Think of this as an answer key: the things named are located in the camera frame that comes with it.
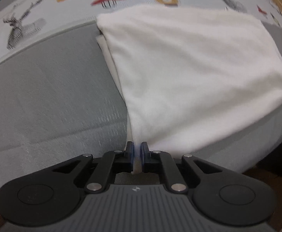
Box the white cloth garment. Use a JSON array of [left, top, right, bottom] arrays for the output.
[[96, 4, 282, 172]]

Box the grey patterned bed sheet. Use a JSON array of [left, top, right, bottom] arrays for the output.
[[0, 0, 282, 211]]

